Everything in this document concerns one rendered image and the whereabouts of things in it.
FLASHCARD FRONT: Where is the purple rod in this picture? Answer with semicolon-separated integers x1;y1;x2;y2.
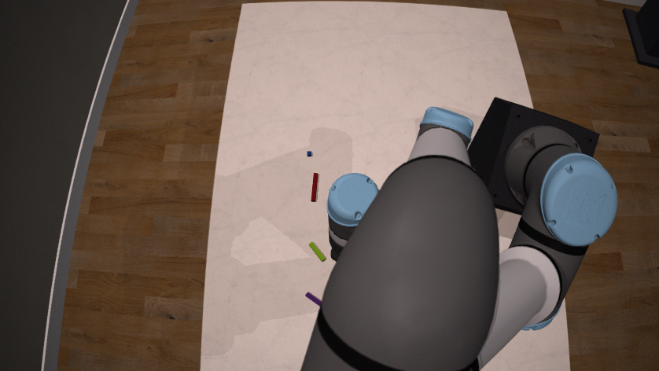
305;292;321;306

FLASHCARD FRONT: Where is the dark red rod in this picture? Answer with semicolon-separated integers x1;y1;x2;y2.
311;173;318;202

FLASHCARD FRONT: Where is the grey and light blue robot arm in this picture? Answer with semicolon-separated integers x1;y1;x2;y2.
300;107;618;371

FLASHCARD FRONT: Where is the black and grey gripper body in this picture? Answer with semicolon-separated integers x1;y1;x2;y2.
329;225;347;261

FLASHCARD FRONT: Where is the lime green rod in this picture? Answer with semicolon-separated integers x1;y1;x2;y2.
309;242;326;262

